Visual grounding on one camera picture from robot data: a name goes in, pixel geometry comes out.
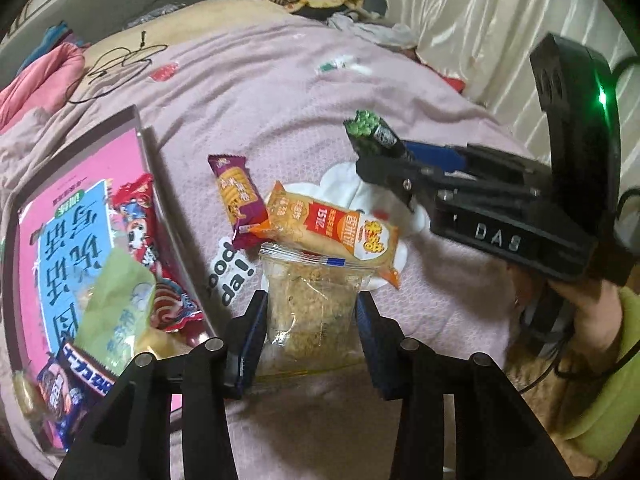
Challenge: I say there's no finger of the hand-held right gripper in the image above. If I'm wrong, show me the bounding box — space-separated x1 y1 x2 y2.
401 139 549 177
355 152 452 214

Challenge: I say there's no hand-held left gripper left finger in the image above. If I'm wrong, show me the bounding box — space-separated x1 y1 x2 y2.
52 290 271 480

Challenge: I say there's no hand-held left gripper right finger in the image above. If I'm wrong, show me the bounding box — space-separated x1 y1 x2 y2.
354 291 576 480

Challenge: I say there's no black snack packet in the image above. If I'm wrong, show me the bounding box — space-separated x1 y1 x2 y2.
343 110 401 162

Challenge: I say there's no clear pork floss cake packet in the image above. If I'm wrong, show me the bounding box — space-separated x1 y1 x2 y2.
259 242 376 378

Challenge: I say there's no green snack packet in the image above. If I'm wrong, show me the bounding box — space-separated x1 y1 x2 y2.
75 249 181 378

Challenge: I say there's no long red snack packet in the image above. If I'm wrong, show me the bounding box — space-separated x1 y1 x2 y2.
111 172 205 333

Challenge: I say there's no pink cardboard box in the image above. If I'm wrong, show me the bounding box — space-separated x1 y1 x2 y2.
0 104 221 456

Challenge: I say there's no person's right forearm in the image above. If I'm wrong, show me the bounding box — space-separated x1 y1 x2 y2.
545 287 640 466

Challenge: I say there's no person's right hand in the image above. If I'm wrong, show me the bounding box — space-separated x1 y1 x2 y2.
512 277 624 358

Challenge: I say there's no orange snack packet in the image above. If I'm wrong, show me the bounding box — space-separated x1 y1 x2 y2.
248 180 403 290

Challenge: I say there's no purple printed blanket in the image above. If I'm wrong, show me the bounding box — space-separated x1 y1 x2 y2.
0 15 551 480

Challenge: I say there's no white curtain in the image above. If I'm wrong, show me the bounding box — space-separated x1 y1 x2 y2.
380 0 640 131

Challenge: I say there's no crumpled clothes heap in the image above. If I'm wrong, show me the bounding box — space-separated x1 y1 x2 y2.
327 10 421 51

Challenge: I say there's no purple snack packet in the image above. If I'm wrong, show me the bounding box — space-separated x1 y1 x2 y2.
207 154 271 251

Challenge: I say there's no tan fleece cloth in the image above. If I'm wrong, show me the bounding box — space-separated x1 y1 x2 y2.
500 350 581 443

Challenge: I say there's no blue snack packet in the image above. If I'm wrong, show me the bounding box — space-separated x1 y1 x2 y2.
39 342 118 453

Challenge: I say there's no small clear snack packet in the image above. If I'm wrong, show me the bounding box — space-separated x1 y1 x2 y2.
12 369 42 417

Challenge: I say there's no beige blanket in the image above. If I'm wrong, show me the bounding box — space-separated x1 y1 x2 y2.
75 0 321 66

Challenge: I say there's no patterned cloth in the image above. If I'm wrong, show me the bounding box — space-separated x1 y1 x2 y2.
125 2 191 28

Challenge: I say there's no pink quilt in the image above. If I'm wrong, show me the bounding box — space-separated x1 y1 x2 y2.
0 42 86 133

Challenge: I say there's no blue cloth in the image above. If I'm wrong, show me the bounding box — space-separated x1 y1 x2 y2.
30 20 76 56

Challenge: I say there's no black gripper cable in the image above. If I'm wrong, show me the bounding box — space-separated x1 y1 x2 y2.
517 330 626 396

